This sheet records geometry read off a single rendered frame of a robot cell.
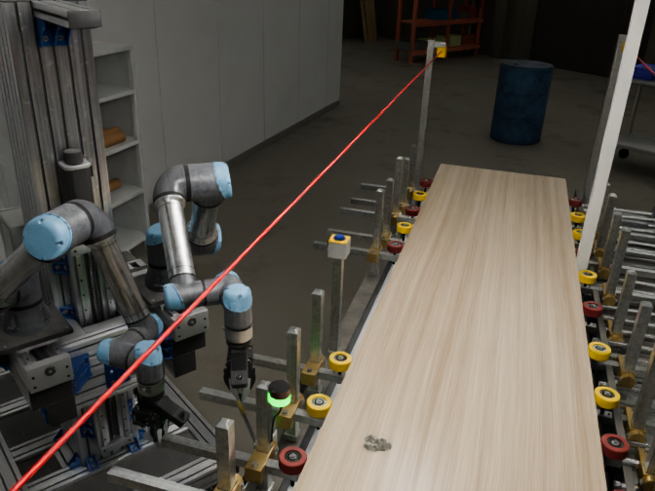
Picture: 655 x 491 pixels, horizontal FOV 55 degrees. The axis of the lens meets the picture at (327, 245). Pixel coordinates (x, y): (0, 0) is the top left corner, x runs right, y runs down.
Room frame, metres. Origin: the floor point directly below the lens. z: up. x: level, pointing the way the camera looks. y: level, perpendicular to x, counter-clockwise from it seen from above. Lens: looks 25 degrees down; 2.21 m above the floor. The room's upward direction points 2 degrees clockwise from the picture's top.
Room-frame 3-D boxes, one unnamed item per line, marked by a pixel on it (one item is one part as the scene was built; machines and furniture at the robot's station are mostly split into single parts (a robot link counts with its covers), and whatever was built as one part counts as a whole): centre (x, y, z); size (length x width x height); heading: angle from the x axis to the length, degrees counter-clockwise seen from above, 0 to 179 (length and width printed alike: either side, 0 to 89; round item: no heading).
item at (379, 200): (2.87, -0.24, 0.92); 0.03 x 0.03 x 0.48; 74
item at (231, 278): (1.56, 0.29, 1.32); 0.11 x 0.11 x 0.08; 20
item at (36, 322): (1.77, 0.98, 1.09); 0.15 x 0.15 x 0.10
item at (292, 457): (1.36, 0.07, 0.85); 0.08 x 0.08 x 0.11
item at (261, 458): (1.40, 0.16, 0.84); 0.13 x 0.06 x 0.05; 164
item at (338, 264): (2.16, -0.04, 0.92); 0.05 x 0.04 x 0.45; 164
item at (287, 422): (1.64, 0.10, 0.83); 0.13 x 0.06 x 0.05; 164
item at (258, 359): (1.89, 0.13, 0.82); 0.43 x 0.03 x 0.04; 74
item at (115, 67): (4.14, 1.75, 0.77); 0.90 x 0.45 x 1.55; 160
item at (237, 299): (1.47, 0.24, 1.32); 0.09 x 0.08 x 0.11; 20
